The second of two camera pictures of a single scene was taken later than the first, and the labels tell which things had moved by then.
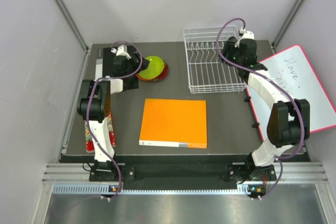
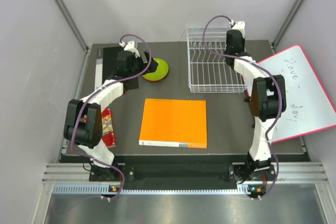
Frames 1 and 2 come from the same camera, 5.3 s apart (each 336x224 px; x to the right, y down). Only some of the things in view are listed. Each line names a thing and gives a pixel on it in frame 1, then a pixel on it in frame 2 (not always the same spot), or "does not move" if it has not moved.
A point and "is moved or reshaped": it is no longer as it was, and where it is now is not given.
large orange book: (174, 123) does not move
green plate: (156, 66) is moved or reshaped
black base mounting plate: (245, 173) does not move
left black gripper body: (132, 66) does not move
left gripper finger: (144, 66) to (152, 66)
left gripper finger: (145, 63) to (147, 55)
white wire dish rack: (206, 73) does not move
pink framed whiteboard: (291, 71) does not move
